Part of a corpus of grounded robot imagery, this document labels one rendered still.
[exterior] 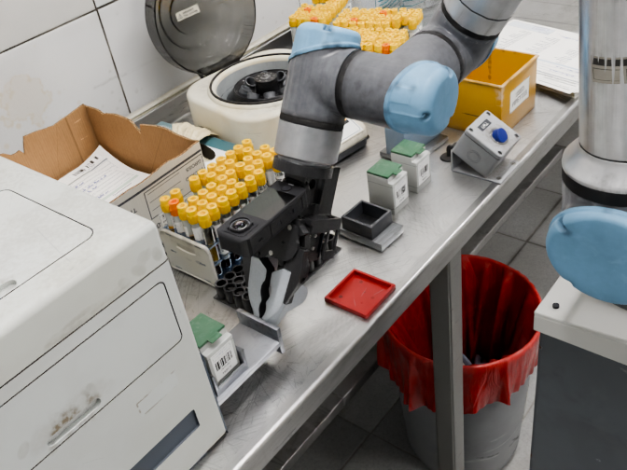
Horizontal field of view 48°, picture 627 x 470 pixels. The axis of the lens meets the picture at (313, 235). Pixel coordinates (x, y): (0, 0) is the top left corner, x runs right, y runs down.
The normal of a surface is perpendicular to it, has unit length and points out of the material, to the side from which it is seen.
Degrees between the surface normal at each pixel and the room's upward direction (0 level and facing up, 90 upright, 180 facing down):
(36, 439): 90
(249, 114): 0
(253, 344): 0
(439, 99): 92
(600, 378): 90
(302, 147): 65
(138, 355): 90
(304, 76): 60
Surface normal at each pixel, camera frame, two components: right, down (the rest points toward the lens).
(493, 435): 0.34, 0.59
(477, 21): -0.26, 0.76
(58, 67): 0.78, 0.29
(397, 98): -0.54, 0.19
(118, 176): -0.11, -0.80
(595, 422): -0.62, 0.54
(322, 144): 0.40, 0.29
